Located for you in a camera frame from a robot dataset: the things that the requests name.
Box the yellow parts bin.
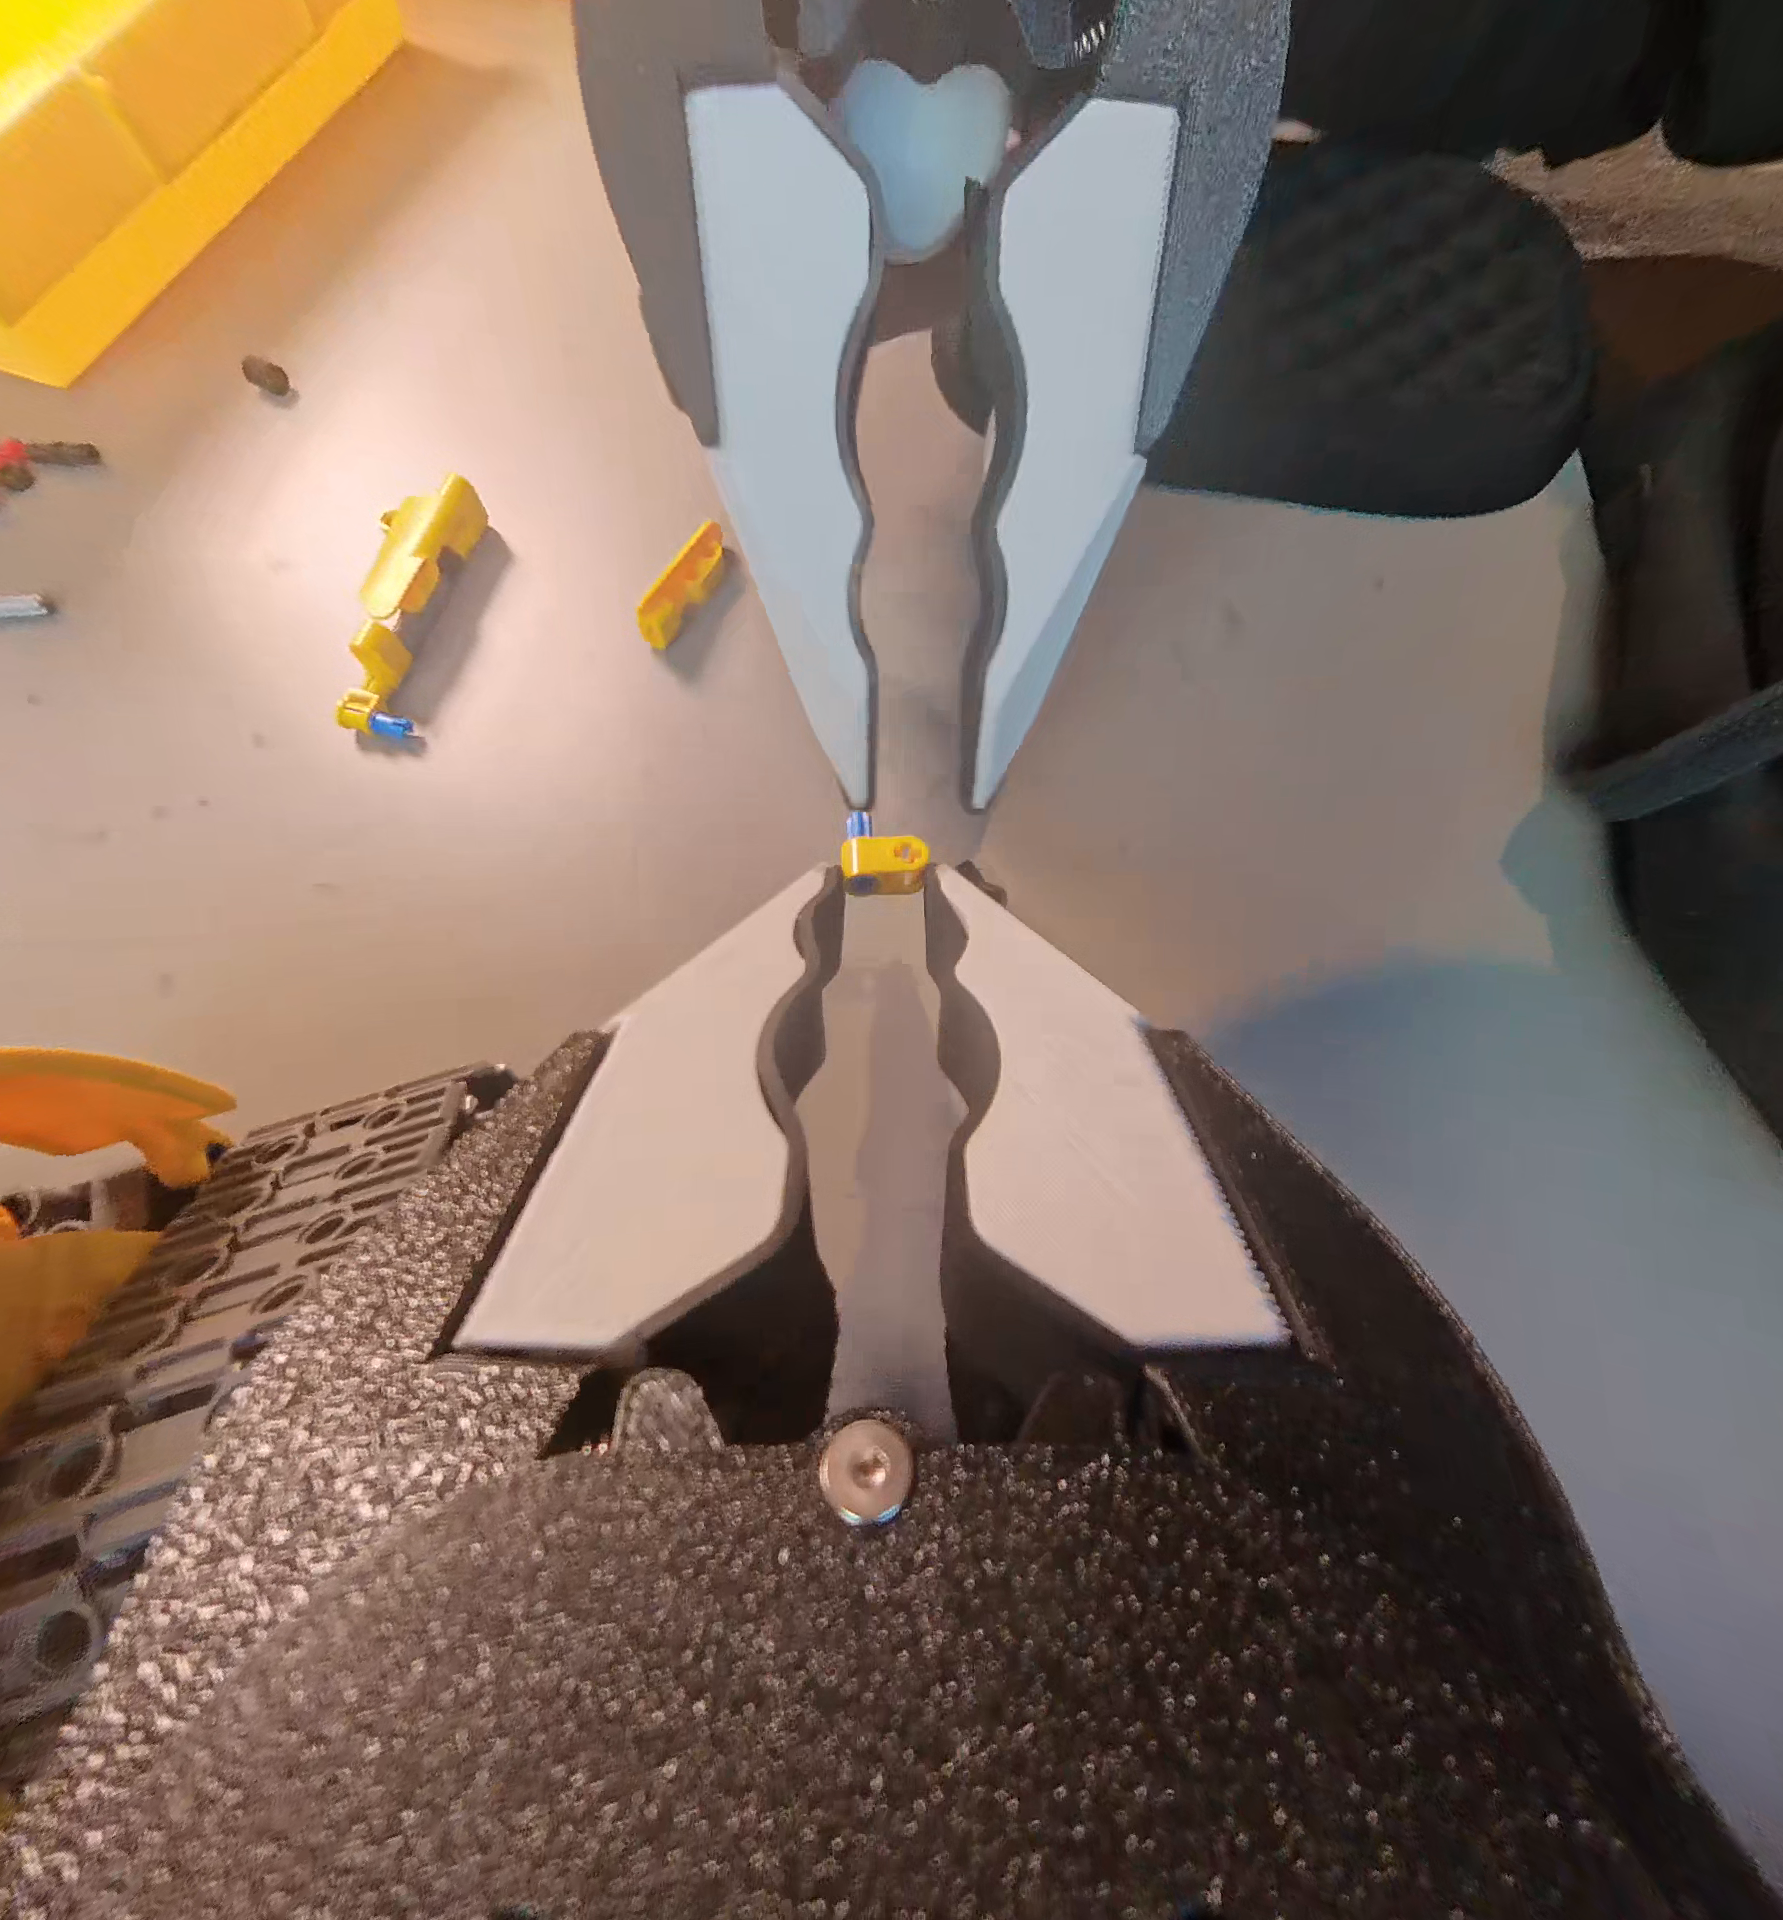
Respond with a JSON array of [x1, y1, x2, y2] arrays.
[[0, 0, 409, 389]]

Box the yellow tracked toy robot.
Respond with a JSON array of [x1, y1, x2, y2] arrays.
[[0, 1043, 524, 1802]]

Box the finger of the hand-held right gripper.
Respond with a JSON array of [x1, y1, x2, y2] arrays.
[[685, 84, 884, 816], [964, 98, 1180, 816]]

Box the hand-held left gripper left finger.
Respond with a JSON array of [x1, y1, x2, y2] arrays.
[[451, 870, 841, 1370]]

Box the yellow wedge panel piece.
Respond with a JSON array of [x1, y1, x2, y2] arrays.
[[634, 520, 731, 655]]

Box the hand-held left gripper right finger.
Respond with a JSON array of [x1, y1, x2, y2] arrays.
[[921, 870, 1291, 1358]]

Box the yellow beam assembly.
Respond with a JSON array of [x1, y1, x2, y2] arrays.
[[349, 470, 496, 710]]

